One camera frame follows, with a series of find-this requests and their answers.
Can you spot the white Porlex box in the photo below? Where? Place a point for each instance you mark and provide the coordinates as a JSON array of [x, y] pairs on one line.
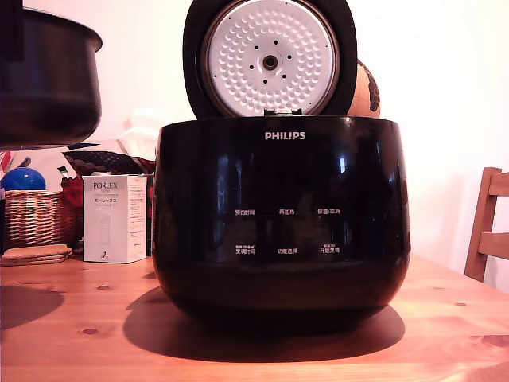
[[113, 219]]

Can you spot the cork coaster stack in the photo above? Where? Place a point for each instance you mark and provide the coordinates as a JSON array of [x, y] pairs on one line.
[[36, 254]]

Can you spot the black rice cooker pot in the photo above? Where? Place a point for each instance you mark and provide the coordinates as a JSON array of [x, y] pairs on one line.
[[51, 91]]

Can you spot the red knitted item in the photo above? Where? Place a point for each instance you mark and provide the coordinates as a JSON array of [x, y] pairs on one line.
[[71, 199]]

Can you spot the orange globe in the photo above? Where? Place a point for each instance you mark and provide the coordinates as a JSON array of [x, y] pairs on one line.
[[367, 91]]

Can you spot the dark patterned cloth bag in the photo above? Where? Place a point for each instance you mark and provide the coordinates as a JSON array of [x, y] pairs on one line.
[[107, 161]]

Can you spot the blue ball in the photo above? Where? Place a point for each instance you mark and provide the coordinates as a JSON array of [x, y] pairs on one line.
[[24, 180]]

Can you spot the black Philips rice cooker base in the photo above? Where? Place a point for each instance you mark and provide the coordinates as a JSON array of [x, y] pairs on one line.
[[278, 179]]

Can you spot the wicker basket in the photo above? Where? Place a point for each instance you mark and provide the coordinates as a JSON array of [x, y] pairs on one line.
[[33, 219]]

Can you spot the black rice cooker lid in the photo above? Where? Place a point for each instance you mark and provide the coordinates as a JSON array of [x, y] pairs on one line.
[[270, 59]]

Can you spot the white plastic bag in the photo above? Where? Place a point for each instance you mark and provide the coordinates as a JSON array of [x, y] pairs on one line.
[[139, 131]]

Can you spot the wooden chair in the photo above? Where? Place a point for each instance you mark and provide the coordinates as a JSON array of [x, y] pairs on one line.
[[483, 223]]

